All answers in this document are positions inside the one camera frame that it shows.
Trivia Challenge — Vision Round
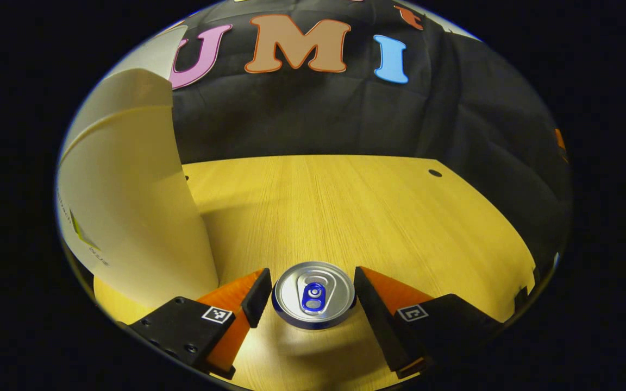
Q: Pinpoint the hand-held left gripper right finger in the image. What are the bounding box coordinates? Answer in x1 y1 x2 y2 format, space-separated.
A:
353 266 502 380

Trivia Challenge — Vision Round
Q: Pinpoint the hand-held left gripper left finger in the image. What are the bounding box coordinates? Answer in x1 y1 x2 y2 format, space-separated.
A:
127 268 273 381

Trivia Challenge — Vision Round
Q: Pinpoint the blue pop can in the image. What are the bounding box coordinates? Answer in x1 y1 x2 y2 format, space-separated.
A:
272 261 358 330

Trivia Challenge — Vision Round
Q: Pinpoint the white desktop garbage bin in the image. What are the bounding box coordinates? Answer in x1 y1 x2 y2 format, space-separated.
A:
55 105 220 311

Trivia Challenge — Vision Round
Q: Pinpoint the white garbage bin lid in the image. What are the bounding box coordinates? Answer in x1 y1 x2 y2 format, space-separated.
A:
71 23 189 150

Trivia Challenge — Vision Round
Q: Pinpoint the wooden desktop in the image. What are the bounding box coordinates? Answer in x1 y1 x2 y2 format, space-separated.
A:
93 155 536 391

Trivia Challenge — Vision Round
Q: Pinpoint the black backdrop cloth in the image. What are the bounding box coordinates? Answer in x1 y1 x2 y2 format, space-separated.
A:
171 0 572 264

